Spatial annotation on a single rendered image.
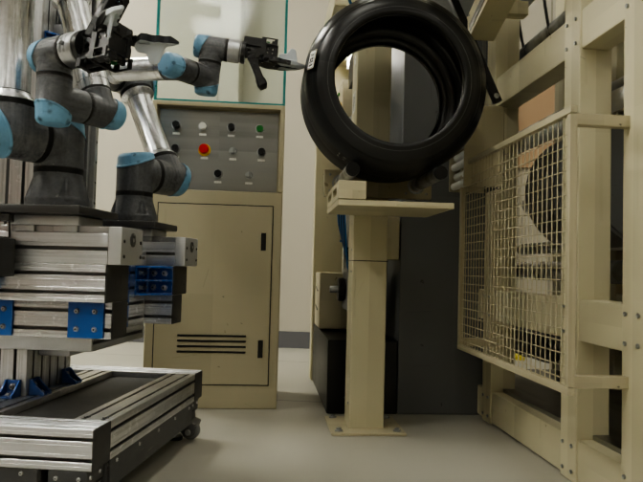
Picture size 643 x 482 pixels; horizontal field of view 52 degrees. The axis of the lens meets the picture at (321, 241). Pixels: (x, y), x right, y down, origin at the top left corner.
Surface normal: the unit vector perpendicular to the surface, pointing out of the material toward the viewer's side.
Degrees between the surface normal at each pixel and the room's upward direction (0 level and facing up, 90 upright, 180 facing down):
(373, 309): 90
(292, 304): 90
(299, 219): 90
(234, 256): 90
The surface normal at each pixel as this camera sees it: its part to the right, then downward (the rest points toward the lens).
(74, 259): -0.09, -0.04
